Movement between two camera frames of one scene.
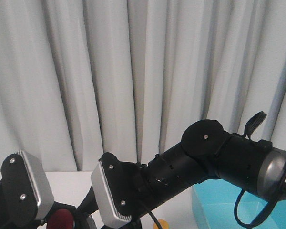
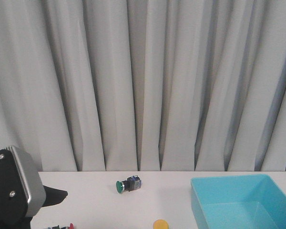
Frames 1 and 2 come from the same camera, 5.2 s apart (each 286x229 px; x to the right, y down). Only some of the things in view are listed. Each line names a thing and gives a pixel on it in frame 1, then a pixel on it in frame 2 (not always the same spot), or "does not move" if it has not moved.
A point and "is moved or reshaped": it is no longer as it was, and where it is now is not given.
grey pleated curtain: (72, 80) does not move
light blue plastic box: (214, 201) does not move
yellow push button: (163, 224) does not move
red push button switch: (61, 219) is moved or reshaped
